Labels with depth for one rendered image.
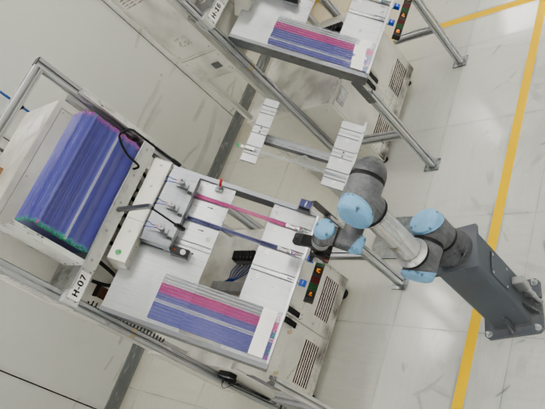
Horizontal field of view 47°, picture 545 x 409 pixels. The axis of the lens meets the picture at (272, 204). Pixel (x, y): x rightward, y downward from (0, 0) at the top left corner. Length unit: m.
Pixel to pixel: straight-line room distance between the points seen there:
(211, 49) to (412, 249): 1.66
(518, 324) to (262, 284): 1.07
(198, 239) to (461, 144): 1.59
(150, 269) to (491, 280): 1.35
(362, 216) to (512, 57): 2.08
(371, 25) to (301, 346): 1.63
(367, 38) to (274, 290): 1.38
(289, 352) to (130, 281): 0.86
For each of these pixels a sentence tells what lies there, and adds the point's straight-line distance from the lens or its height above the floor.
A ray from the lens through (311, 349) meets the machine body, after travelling 3.13.
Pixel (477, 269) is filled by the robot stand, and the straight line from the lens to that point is 2.40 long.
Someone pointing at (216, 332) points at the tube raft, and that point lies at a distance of 2.51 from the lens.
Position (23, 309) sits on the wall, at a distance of 4.05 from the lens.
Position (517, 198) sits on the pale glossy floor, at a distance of 3.15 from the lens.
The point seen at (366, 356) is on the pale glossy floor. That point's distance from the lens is 3.15.
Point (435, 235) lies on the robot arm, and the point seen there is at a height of 0.75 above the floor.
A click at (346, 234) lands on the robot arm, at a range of 2.28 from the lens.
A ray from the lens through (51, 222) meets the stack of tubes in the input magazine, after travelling 2.45.
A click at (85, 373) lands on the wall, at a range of 4.28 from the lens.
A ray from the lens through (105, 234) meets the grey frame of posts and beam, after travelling 2.58.
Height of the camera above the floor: 2.42
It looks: 35 degrees down
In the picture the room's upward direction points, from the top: 51 degrees counter-clockwise
